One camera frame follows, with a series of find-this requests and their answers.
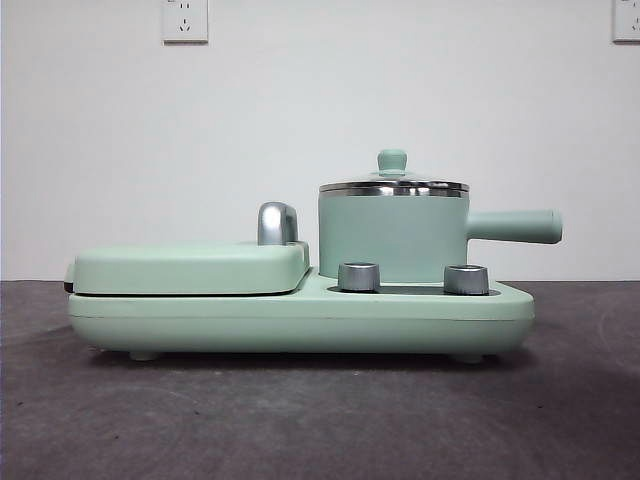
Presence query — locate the glass pot lid green knob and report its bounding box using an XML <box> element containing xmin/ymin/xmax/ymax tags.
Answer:
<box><xmin>319</xmin><ymin>147</ymin><xmax>470</xmax><ymax>190</ymax></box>

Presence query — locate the silver control knob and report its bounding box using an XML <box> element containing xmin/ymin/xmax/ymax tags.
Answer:
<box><xmin>337</xmin><ymin>260</ymin><xmax>383</xmax><ymax>292</ymax></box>
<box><xmin>443</xmin><ymin>263</ymin><xmax>490</xmax><ymax>295</ymax></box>

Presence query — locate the green breakfast maker base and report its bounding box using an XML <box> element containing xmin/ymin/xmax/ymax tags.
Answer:
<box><xmin>68</xmin><ymin>266</ymin><xmax>535</xmax><ymax>362</ymax></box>

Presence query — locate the green hinged griddle cover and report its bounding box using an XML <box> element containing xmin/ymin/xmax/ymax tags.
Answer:
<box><xmin>64</xmin><ymin>238</ymin><xmax>311</xmax><ymax>296</ymax></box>

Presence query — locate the chrome griddle cover handle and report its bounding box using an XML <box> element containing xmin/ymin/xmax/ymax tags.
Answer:
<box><xmin>256</xmin><ymin>201</ymin><xmax>301</xmax><ymax>246</ymax></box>

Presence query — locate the green steamer pot with handle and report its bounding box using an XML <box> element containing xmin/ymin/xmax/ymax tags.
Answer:
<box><xmin>317</xmin><ymin>187</ymin><xmax>565</xmax><ymax>281</ymax></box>

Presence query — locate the white wall socket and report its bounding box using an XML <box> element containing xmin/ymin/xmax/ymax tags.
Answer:
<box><xmin>161</xmin><ymin>0</ymin><xmax>209</xmax><ymax>44</ymax></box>
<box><xmin>611</xmin><ymin>0</ymin><xmax>640</xmax><ymax>43</ymax></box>

